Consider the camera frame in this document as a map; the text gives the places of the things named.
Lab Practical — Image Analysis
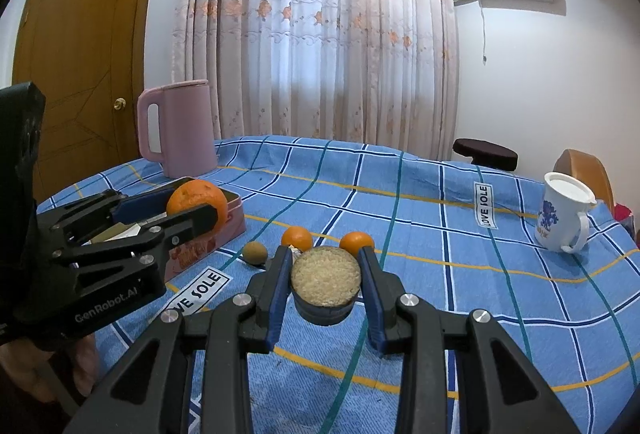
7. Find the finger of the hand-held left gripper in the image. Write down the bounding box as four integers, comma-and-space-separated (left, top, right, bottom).
37, 190, 173, 245
50, 205, 217, 289

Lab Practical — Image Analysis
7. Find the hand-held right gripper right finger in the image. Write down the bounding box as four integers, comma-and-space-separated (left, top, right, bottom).
356, 246, 583, 434

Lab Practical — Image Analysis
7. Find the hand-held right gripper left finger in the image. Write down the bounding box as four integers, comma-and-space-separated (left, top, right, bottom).
62, 246, 296, 434

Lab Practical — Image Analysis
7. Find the large orange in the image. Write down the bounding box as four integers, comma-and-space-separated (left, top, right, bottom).
166, 180, 229, 235

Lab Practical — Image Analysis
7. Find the pink tin box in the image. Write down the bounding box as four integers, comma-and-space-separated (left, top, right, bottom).
87, 176, 247, 287

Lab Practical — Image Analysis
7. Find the brown kiwi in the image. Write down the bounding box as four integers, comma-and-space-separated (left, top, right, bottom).
243, 242, 268, 265

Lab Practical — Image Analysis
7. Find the dark cup of rice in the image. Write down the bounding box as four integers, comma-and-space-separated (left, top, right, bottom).
290, 246, 362, 326

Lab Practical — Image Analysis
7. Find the small orange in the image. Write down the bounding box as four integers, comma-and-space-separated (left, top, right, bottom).
281, 225, 314, 252
339, 231, 376, 257

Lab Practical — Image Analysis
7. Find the person's left hand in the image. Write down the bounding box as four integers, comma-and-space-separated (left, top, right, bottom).
62, 333, 101, 399

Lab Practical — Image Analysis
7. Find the printed paper packet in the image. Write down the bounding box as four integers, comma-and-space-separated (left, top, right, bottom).
90, 221, 168, 245

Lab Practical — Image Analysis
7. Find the blue checkered tablecloth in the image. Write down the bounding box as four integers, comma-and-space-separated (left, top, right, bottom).
35, 135, 640, 434

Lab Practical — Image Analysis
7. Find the pink electric kettle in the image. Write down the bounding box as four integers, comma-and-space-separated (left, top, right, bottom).
137, 80, 218, 179

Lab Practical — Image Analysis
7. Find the wooden door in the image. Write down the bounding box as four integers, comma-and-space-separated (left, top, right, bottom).
12, 0, 153, 202

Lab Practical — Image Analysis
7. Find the dark round stool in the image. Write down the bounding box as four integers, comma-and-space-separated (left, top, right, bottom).
452, 139, 519, 172

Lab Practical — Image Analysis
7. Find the white mug with blue print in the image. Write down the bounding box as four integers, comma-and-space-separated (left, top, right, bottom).
532, 171, 598, 253

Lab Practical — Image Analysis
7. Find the floral sheer curtain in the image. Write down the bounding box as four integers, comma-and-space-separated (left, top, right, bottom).
170, 0, 461, 162

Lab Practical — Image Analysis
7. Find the brown wooden chair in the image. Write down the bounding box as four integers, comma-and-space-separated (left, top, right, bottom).
553, 149, 615, 209

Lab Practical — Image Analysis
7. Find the red cloth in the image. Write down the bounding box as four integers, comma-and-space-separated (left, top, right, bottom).
612, 203, 636, 239

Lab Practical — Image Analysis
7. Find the air conditioner power cable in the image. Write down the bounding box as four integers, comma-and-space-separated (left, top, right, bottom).
479, 0, 489, 64

